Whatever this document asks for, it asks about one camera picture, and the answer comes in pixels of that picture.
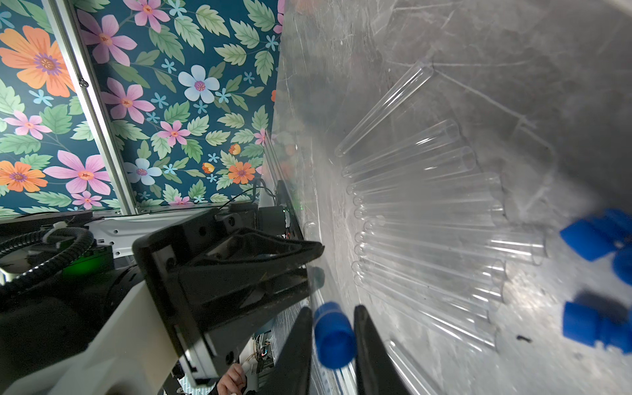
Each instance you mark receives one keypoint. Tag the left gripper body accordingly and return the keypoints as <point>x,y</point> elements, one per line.
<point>76,324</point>

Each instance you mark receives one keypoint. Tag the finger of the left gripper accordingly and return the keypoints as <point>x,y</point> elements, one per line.
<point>229,320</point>
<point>243,259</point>

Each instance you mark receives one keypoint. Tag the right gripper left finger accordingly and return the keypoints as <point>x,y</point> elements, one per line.
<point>291,375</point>

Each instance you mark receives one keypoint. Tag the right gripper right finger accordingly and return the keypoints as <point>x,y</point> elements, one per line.
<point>375,373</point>

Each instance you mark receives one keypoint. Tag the blue stopper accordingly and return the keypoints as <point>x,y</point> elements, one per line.
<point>334,337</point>
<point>587,326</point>
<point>595,237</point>
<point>622,264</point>

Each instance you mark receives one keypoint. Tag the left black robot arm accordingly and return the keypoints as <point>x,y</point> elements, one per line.
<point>196,293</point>

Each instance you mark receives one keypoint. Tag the distant human hand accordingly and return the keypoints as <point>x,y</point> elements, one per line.
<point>233,382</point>

